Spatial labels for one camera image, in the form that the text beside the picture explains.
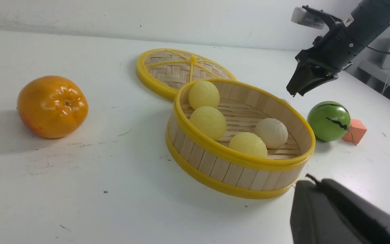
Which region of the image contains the grey shelf in background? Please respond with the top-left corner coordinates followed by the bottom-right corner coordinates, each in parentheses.
top-left (358, 60), bottom-right (390, 94)

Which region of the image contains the yellow bun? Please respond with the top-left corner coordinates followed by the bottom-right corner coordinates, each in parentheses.
top-left (188, 80), bottom-right (220, 110)
top-left (229, 132), bottom-right (268, 159)
top-left (189, 106), bottom-right (226, 140)

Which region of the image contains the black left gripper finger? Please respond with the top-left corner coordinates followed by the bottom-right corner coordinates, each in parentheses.
top-left (290, 174), bottom-right (390, 244)

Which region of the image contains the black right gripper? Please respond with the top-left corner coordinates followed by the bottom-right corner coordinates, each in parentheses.
top-left (286, 26), bottom-right (360, 96)

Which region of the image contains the bamboo steamer tray yellow rim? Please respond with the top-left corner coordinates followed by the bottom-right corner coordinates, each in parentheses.
top-left (166, 79), bottom-right (316, 199)

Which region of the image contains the green toy watermelon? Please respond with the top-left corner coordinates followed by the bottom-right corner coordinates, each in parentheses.
top-left (307, 101), bottom-right (351, 142)

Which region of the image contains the orange toy tangerine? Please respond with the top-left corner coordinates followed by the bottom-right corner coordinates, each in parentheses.
top-left (17, 76), bottom-right (89, 139)

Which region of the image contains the orange foam cube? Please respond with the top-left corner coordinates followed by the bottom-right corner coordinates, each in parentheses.
top-left (342, 119), bottom-right (367, 145)

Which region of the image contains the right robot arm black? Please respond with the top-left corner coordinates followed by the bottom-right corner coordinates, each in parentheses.
top-left (286, 0), bottom-right (390, 96)

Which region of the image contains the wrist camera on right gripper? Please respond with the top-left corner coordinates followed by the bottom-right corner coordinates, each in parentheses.
top-left (291, 5), bottom-right (342, 30)

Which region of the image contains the woven bamboo steamer lid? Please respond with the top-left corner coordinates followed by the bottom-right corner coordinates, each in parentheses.
top-left (136, 48), bottom-right (236, 101)

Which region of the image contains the white bun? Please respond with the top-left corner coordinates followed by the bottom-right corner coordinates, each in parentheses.
top-left (254, 118), bottom-right (288, 149)

